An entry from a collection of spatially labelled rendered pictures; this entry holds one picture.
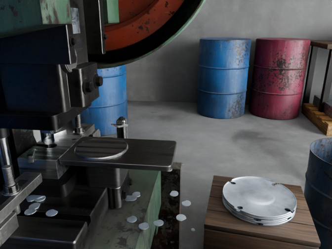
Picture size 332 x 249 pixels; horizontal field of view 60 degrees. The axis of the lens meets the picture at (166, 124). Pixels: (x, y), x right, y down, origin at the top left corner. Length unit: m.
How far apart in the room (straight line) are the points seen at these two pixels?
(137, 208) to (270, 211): 0.63
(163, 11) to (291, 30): 3.20
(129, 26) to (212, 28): 2.99
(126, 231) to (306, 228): 0.76
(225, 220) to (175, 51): 3.02
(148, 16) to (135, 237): 0.64
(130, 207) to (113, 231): 0.09
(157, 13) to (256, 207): 0.80
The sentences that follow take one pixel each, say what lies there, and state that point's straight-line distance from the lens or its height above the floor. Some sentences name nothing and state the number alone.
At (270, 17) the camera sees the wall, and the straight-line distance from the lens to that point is 3.98.
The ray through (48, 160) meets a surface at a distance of 0.68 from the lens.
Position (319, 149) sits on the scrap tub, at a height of 0.42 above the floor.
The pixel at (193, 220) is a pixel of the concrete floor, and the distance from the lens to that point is 1.73.
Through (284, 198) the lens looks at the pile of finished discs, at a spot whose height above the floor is 0.39.
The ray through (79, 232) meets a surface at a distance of 0.58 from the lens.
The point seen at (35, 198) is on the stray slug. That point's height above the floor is 0.71.
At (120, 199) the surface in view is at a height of 0.67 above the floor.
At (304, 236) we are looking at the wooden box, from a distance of 1.19.
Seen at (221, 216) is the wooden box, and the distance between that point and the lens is 1.20.
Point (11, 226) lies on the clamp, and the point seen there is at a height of 0.72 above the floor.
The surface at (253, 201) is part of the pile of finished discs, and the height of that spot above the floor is 0.39.
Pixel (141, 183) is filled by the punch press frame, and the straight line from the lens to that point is 0.81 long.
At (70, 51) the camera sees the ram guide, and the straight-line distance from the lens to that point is 0.56.
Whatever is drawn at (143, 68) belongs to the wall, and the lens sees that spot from 4.03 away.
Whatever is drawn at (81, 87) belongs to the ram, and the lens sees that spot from 0.62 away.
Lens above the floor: 1.06
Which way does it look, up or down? 20 degrees down
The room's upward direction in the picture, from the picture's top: straight up
